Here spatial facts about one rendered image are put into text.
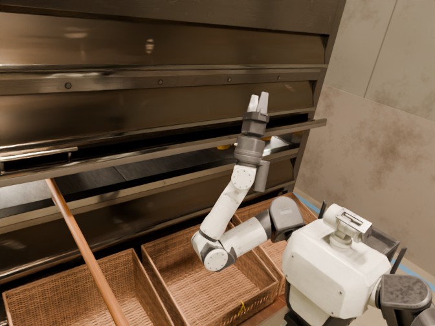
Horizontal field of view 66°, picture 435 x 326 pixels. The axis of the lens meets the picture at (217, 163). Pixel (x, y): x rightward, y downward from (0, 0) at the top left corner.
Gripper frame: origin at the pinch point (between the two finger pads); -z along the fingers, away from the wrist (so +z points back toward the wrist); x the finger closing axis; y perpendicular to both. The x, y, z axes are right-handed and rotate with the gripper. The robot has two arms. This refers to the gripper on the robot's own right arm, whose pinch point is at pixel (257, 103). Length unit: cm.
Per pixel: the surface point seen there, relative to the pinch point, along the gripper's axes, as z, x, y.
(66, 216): 50, -33, 53
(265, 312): 94, -58, -46
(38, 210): 51, -42, 64
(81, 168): 31, -26, 50
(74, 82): 2, -29, 57
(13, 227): 58, -40, 71
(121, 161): 27, -32, 37
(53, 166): 31, -21, 58
